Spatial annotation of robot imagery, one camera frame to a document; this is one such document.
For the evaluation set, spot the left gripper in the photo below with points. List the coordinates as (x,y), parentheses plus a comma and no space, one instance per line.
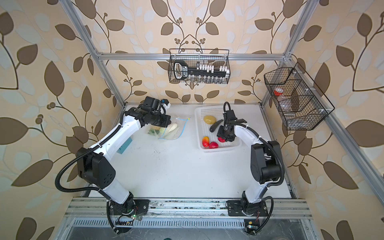
(165,121)

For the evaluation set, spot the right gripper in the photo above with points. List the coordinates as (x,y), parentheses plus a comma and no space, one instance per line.
(220,133)

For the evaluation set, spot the red apple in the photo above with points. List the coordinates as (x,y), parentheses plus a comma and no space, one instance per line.
(221,140)
(213,145)

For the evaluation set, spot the yellow potato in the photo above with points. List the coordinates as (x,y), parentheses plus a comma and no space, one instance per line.
(210,120)
(155,128)

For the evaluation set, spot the green leafy vegetable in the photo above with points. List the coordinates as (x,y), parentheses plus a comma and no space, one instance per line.
(154,132)

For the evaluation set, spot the white green cucumber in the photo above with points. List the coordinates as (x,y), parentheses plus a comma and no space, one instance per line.
(168,129)

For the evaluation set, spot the clear zip top bag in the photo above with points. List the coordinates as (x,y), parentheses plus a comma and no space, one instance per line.
(172,132)

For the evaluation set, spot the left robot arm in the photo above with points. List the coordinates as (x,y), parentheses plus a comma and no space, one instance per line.
(94,164)

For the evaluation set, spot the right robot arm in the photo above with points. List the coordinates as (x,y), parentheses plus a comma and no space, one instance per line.
(266,164)

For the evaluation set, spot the white plastic basket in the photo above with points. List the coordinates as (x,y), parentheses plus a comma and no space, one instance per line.
(207,133)

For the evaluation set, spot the red yellow mango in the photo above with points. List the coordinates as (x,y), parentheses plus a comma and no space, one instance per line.
(205,142)

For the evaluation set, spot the black tool in basket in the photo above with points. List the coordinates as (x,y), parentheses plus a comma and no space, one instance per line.
(182,71)

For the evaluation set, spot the teal block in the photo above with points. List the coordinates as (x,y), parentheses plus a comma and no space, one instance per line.
(124,146)

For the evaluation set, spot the red white item in basket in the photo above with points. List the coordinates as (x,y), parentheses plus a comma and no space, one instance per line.
(278,91)

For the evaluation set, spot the back wire basket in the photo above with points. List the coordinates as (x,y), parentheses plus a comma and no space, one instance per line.
(217,57)

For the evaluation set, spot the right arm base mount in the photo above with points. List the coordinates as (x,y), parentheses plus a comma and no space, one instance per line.
(241,208)

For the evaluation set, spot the side wire basket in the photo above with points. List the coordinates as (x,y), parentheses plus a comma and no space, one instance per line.
(303,105)

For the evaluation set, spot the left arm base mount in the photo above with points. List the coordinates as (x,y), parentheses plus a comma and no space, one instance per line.
(129,208)

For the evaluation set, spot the aluminium front rail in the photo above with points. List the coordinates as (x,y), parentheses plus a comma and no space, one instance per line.
(289,209)

